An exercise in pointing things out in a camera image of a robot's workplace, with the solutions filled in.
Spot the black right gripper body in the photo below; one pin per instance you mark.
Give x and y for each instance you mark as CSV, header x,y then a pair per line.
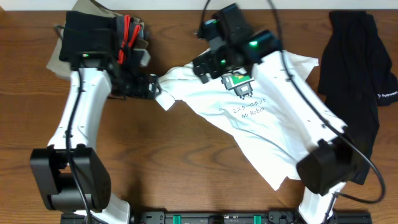
x,y
218,63

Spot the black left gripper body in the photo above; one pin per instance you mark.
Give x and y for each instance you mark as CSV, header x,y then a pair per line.
x,y
134,86

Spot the grey shorts with red trim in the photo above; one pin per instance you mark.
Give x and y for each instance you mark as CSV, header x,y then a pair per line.
x,y
129,30

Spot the white printed t-shirt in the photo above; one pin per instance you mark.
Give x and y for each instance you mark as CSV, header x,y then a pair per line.
x,y
240,106

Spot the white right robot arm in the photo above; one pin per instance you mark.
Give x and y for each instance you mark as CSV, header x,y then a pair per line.
x,y
331,158

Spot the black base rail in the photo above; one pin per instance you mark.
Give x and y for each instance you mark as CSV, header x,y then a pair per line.
x,y
275,217

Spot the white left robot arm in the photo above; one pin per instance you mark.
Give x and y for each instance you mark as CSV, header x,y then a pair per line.
x,y
68,172

